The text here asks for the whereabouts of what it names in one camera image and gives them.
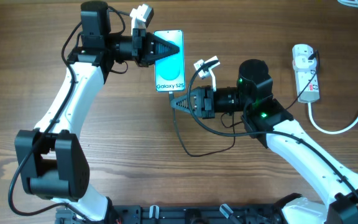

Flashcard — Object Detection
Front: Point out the white power strip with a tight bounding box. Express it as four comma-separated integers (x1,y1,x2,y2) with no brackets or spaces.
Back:
292,44,319,103

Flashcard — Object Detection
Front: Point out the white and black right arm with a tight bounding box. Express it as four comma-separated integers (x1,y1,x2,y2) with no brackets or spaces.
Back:
169,59,358,223

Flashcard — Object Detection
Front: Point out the black USB charging cable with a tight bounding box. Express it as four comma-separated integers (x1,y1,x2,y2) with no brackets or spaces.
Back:
168,49,320,157

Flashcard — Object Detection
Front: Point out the teal Galaxy smartphone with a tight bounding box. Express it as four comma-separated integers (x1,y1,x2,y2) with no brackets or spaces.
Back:
154,30,186,92

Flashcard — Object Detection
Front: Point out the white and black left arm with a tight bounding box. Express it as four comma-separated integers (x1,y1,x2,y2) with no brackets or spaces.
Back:
13,1,179,223

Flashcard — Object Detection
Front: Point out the white USB charger plug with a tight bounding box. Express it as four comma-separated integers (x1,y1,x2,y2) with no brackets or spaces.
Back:
292,55,317,72

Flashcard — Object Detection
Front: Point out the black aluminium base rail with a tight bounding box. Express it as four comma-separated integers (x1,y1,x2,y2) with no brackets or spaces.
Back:
55,203,332,224

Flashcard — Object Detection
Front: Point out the black left camera cable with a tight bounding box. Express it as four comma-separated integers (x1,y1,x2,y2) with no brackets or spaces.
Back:
7,7,130,224

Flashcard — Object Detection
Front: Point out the white cables top corner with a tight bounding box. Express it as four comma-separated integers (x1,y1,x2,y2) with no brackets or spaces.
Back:
336,0,358,11

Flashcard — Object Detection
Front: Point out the black right camera cable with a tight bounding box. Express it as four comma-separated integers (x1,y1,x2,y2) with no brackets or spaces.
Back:
186,60,358,224

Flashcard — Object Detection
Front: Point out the black camera cable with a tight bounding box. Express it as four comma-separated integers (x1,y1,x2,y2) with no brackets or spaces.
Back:
186,60,358,224
7,7,130,224

